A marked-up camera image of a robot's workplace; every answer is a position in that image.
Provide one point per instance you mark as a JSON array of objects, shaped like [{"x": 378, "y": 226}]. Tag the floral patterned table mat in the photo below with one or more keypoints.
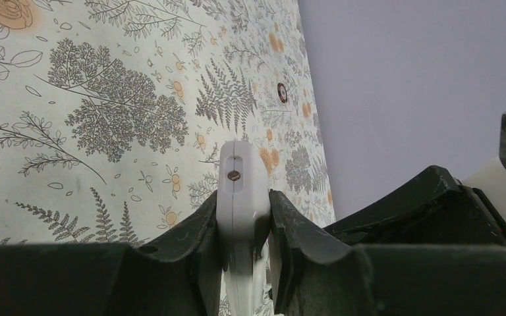
[{"x": 113, "y": 113}]

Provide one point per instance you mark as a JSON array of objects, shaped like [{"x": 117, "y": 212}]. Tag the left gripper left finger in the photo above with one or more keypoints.
[{"x": 178, "y": 273}]

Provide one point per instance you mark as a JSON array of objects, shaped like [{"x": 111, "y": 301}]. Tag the white AC remote control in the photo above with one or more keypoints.
[{"x": 242, "y": 214}]

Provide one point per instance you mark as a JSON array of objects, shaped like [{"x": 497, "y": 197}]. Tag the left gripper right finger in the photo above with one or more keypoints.
[{"x": 316, "y": 274}]

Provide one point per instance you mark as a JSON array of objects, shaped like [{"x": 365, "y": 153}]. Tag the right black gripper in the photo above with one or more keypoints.
[{"x": 431, "y": 208}]

